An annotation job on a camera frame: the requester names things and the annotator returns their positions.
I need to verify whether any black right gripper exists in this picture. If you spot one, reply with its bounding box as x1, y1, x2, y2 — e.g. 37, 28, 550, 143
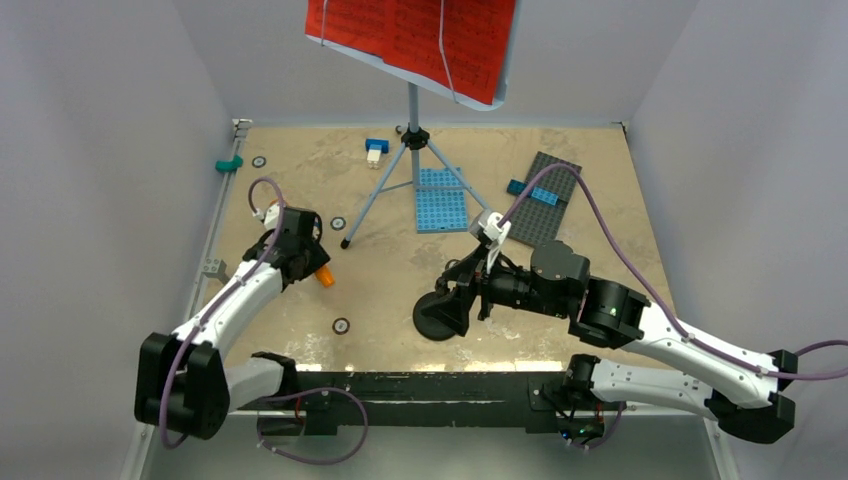
420, 242, 568, 336

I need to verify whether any orange toy microphone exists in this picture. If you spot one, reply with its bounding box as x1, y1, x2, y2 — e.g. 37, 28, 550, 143
314, 264, 336, 288

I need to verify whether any black microphone stand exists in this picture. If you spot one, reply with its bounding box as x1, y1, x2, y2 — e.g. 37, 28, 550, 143
413, 261, 481, 341

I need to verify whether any light blue music stand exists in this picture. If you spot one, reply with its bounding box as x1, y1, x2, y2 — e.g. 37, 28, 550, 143
305, 0, 523, 250

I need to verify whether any red sheet music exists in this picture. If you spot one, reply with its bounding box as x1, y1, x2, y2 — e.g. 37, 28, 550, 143
305, 1, 520, 110

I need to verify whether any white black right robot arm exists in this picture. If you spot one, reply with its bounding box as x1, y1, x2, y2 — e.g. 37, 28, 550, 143
413, 241, 798, 444

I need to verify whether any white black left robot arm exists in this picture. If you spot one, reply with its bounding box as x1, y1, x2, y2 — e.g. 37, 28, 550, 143
134, 204, 334, 440

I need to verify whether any light blue building baseplate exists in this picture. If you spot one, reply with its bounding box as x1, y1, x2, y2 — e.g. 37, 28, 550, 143
415, 168, 468, 234

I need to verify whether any grey building baseplate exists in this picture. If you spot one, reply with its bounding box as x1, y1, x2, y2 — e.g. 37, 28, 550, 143
509, 151, 582, 247

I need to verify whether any teal curved block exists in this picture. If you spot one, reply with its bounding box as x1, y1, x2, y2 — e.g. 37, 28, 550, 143
215, 154, 244, 174

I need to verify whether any blue building brick strip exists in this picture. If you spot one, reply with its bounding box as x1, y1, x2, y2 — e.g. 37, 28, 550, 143
507, 179, 559, 206

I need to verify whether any blue and white brick stack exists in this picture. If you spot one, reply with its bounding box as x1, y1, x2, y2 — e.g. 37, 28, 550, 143
364, 138, 390, 169

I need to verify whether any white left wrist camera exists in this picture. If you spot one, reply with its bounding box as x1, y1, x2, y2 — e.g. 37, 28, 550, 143
253, 200, 285, 231

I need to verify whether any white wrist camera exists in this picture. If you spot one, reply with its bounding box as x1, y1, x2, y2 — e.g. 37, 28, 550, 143
468, 209, 512, 274
253, 200, 285, 231

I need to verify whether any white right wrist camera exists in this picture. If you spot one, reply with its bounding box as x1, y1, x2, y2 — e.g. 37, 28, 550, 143
468, 209, 512, 274

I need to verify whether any black ring marker front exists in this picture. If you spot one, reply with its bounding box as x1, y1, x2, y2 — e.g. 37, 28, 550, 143
332, 317, 350, 335

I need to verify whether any grey post on red brick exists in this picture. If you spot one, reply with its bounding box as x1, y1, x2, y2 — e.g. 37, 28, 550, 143
201, 258, 230, 284

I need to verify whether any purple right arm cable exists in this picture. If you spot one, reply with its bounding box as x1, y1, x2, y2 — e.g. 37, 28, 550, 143
500, 162, 848, 452

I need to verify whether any aluminium left edge rail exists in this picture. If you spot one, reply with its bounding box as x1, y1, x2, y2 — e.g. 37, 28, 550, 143
176, 118, 254, 327

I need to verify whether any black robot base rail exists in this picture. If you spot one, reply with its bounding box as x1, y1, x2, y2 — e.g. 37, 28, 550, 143
246, 371, 618, 435

